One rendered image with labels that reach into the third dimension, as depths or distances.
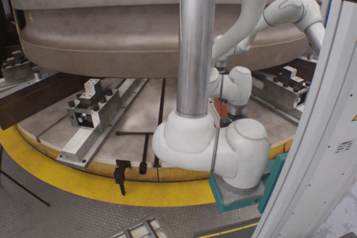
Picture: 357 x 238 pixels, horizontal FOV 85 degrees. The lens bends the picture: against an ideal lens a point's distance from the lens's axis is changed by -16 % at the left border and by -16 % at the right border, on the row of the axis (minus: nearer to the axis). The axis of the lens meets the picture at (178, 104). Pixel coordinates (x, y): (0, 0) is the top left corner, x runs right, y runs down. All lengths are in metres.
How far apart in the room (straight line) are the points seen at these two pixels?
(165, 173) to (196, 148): 1.47
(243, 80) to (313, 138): 0.43
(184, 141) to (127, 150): 1.49
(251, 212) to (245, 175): 1.39
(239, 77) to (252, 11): 0.32
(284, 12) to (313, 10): 0.18
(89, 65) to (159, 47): 0.70
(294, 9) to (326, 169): 0.69
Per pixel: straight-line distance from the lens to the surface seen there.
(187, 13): 0.64
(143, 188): 2.24
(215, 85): 0.95
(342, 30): 0.53
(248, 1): 0.72
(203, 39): 0.64
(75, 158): 2.09
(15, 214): 2.49
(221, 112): 1.69
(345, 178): 0.95
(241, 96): 0.97
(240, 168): 0.75
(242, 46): 1.58
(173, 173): 2.17
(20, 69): 3.93
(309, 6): 1.25
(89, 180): 2.42
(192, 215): 2.06
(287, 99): 2.64
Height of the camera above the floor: 1.76
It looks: 32 degrees down
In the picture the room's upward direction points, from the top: straight up
